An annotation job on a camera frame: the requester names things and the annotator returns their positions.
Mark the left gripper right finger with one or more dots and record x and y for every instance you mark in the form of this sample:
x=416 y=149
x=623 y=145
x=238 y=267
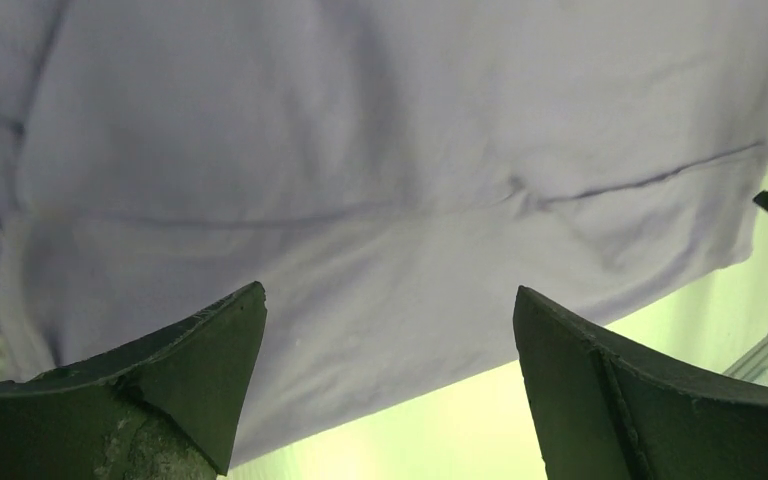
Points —
x=607 y=407

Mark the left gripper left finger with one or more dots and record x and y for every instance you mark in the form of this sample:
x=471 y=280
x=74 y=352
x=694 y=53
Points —
x=164 y=406

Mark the aluminium frame rail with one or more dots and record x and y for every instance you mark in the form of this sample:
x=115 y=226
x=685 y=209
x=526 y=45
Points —
x=752 y=365

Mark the purple t shirt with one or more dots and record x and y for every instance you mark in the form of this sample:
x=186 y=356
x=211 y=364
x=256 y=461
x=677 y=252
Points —
x=390 y=171

